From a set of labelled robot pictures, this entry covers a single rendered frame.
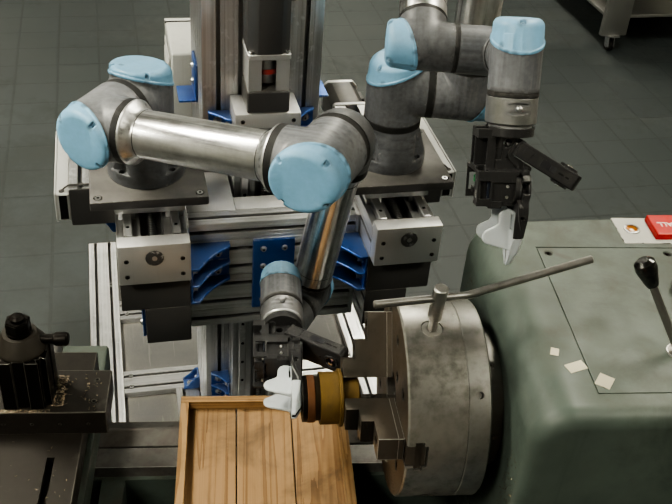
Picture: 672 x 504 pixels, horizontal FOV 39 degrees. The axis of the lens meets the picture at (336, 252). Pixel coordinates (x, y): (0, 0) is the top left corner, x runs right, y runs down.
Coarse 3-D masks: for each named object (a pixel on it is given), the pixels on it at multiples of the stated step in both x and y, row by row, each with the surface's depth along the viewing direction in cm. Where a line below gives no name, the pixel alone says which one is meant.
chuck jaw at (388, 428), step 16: (352, 400) 150; (368, 400) 150; (384, 400) 150; (352, 416) 148; (368, 416) 146; (384, 416) 146; (368, 432) 146; (384, 432) 143; (400, 432) 143; (384, 448) 142; (400, 448) 142; (416, 448) 141; (416, 464) 142
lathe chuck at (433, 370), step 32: (416, 320) 146; (448, 320) 146; (416, 352) 142; (448, 352) 142; (384, 384) 161; (416, 384) 140; (448, 384) 140; (416, 416) 139; (448, 416) 140; (448, 448) 141; (416, 480) 144; (448, 480) 144
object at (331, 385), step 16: (304, 384) 151; (320, 384) 150; (336, 384) 150; (352, 384) 152; (304, 400) 150; (320, 400) 150; (336, 400) 150; (304, 416) 150; (320, 416) 151; (336, 416) 150
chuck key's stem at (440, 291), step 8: (440, 288) 139; (448, 288) 139; (440, 296) 139; (432, 304) 141; (440, 304) 140; (432, 312) 141; (440, 312) 141; (432, 320) 142; (440, 320) 143; (432, 328) 144
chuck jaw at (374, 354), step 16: (368, 320) 153; (384, 320) 153; (368, 336) 153; (384, 336) 153; (352, 352) 156; (368, 352) 153; (384, 352) 153; (352, 368) 152; (368, 368) 153; (384, 368) 153
